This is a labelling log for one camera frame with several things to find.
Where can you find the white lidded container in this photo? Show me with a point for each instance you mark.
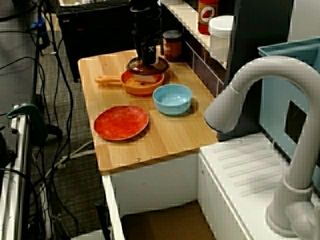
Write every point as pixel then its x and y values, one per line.
pixel 220 40

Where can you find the aluminium frame rail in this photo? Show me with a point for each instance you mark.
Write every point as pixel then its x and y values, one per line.
pixel 17 162

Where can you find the white kitchen shelf ledge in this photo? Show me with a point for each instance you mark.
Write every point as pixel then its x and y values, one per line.
pixel 187 22

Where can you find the white toy sink unit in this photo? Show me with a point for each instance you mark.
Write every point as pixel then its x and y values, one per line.
pixel 225 190

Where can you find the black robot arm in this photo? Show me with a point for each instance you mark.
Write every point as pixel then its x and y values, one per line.
pixel 145 20

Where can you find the brown glass lid yellow knob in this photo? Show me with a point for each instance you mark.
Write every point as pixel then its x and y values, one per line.
pixel 135 68

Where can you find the orange toy frying pan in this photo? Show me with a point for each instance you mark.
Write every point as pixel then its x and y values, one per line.
pixel 142 90

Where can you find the blue connector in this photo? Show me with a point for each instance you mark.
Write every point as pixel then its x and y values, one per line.
pixel 37 25

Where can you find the light blue bowl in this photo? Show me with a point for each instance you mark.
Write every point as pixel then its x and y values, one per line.
pixel 172 107

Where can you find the red orange plate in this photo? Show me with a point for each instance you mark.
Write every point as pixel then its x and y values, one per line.
pixel 121 123

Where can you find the black equipment stand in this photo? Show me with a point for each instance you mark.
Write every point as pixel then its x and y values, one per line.
pixel 75 40

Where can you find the teal plastic bin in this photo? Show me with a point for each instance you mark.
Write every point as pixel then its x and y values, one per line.
pixel 275 105

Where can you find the grey toy faucet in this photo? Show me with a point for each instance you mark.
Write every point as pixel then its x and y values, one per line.
pixel 262 67

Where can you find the dark grey kitchen post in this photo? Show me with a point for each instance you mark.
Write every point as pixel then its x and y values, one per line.
pixel 260 37

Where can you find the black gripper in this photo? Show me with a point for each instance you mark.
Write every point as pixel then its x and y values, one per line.
pixel 147 46

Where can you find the toy ham bread slice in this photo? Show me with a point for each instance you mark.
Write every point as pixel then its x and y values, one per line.
pixel 147 79

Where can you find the red sauce bottle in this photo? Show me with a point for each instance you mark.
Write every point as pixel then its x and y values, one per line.
pixel 207 15

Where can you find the white kitchen cabinet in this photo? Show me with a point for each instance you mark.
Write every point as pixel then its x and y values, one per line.
pixel 155 180

